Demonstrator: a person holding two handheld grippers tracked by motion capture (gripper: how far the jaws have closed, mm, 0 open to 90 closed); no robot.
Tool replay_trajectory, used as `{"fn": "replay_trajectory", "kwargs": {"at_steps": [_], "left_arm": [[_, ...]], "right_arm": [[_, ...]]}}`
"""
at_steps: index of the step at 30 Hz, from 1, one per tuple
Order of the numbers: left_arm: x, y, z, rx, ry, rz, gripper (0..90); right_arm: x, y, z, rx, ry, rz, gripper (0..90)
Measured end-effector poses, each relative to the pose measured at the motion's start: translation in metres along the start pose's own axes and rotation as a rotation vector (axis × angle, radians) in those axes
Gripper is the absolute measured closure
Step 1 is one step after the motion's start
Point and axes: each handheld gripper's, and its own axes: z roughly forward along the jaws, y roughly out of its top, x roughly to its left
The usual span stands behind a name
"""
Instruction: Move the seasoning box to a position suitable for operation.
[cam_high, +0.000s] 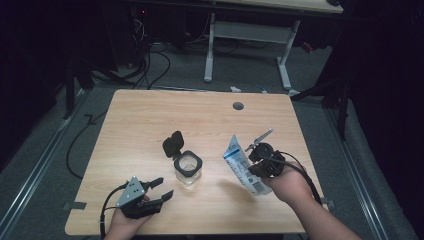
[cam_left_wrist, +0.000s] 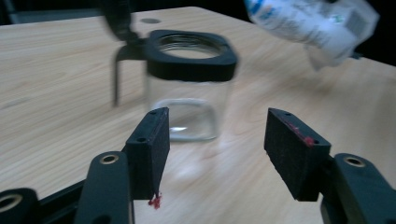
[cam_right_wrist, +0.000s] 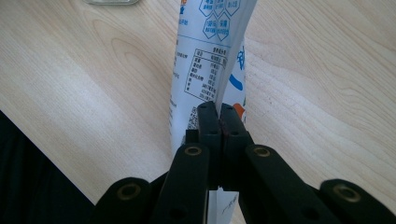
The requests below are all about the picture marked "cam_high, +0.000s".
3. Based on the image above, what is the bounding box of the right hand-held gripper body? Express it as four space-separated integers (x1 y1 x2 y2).
245 128 287 178

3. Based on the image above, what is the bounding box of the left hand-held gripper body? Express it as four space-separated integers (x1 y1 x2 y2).
115 175 164 220

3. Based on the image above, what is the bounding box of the white packet with blue label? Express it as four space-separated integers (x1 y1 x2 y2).
222 134 274 197

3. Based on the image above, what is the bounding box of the glass jar with black lid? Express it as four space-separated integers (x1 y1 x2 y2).
162 130 204 186

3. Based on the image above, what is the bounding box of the person's right hand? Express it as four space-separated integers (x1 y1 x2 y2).
261 162 315 205

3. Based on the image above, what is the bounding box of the person's left hand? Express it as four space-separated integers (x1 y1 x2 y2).
103 195 153 240

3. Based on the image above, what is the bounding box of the grey tape strip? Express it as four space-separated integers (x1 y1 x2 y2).
62 201 88 212
321 197 336 211

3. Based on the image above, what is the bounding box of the black tripod stand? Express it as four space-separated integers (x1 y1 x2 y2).
293 74 353 141

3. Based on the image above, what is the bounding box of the black metal stand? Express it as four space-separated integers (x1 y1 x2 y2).
62 59 96 120

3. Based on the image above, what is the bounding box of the left hand-held gripper black cable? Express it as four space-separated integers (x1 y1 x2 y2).
98 181 130 235

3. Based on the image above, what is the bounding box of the long black floor cable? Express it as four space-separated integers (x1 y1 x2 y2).
65 109 109 180

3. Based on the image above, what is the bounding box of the metal floor rail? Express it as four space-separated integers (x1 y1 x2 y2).
324 108 390 240
0 89 88 231

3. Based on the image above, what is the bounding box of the bundle of black floor cables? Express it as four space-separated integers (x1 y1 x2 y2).
131 19 172 90

